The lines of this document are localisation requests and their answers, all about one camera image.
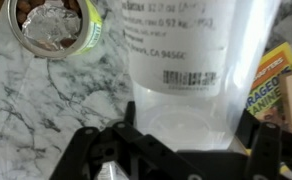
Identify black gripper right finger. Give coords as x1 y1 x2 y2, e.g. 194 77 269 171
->
235 110 292 180

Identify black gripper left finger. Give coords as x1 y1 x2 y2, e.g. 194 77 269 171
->
49 101 200 180

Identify transparent plastic bucket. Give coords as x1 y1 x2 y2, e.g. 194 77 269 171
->
121 0 281 150

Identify yellow green card box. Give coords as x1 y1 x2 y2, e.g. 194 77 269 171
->
246 42 292 115

